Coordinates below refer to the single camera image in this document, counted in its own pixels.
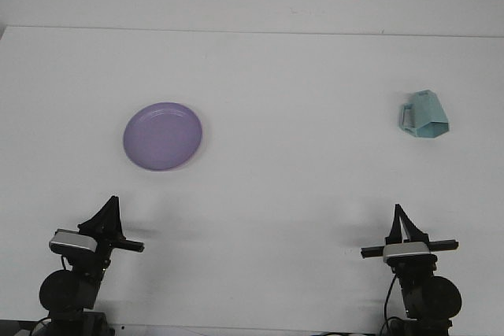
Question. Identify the pale blue angular cup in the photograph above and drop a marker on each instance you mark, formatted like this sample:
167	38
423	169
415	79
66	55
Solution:
427	115

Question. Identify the purple round plate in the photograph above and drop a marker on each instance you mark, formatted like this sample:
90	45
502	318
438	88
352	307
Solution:
161	137

